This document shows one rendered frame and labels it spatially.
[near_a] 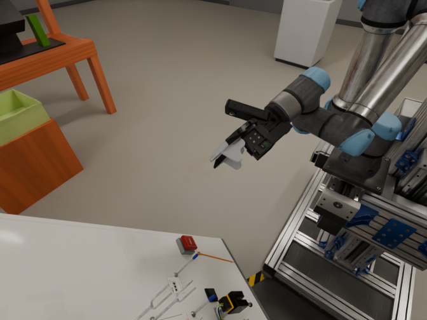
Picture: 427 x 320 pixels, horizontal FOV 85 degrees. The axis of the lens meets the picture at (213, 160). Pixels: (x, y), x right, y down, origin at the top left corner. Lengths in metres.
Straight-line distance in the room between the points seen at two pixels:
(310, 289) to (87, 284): 1.46
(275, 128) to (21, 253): 0.58
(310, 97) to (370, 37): 0.33
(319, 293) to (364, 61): 1.38
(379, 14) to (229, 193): 1.85
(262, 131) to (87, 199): 2.21
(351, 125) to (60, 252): 0.73
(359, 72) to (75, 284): 0.97
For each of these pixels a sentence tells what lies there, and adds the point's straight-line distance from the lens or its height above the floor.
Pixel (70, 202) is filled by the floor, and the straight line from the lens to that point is 2.65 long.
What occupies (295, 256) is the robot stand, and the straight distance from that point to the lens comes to 1.89.
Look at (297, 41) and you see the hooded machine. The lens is 4.79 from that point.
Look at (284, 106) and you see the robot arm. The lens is 0.60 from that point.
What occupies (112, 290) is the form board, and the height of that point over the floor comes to 1.31.
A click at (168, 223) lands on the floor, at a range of 2.19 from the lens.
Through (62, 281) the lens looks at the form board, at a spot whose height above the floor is 1.38.
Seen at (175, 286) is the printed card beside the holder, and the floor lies 1.16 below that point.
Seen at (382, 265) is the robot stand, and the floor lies 0.21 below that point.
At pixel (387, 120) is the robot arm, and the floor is 1.39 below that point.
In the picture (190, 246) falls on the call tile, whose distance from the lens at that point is 0.84.
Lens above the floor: 1.87
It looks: 45 degrees down
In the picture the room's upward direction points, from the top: straight up
